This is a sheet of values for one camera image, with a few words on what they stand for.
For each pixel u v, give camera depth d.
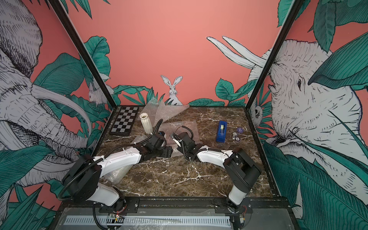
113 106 1.23
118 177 0.77
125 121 1.07
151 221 0.70
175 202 0.76
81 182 0.43
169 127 1.07
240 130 1.07
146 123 0.94
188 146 0.68
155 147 0.69
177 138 0.75
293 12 0.70
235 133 1.04
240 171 0.46
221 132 0.98
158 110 1.08
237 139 1.01
